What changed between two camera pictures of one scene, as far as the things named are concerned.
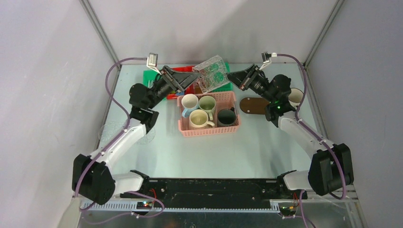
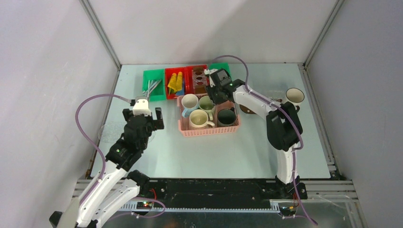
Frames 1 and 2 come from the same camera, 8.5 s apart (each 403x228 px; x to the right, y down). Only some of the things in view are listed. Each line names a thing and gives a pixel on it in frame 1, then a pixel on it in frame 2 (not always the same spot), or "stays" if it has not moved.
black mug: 226,117 stays
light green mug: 207,103 stays
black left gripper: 181,80 to 156,125
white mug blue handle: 189,102 stays
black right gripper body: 258,84 to 214,92
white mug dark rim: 295,97 stays
